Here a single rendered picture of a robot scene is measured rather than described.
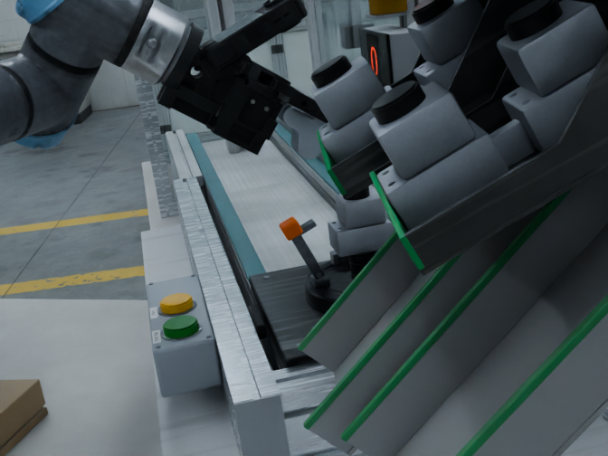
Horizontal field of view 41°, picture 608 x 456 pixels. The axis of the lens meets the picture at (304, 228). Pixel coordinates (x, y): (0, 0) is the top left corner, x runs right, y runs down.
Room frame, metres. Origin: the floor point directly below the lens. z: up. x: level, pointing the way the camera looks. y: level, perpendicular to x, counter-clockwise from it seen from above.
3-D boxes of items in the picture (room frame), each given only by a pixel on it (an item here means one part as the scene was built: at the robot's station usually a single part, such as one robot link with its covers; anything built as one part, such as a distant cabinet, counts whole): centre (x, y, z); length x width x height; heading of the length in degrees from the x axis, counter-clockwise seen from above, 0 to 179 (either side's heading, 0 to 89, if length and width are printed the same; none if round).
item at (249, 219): (1.17, -0.03, 0.91); 0.84 x 0.28 x 0.10; 10
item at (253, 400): (1.11, 0.14, 0.91); 0.89 x 0.06 x 0.11; 10
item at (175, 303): (0.92, 0.16, 0.96); 0.04 x 0.04 x 0.02
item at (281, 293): (0.87, -0.06, 0.96); 0.24 x 0.24 x 0.02; 10
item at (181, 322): (0.85, 0.15, 0.96); 0.04 x 0.04 x 0.02
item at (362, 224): (0.87, -0.07, 1.06); 0.08 x 0.04 x 0.07; 100
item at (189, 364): (0.92, 0.16, 0.93); 0.21 x 0.07 x 0.06; 10
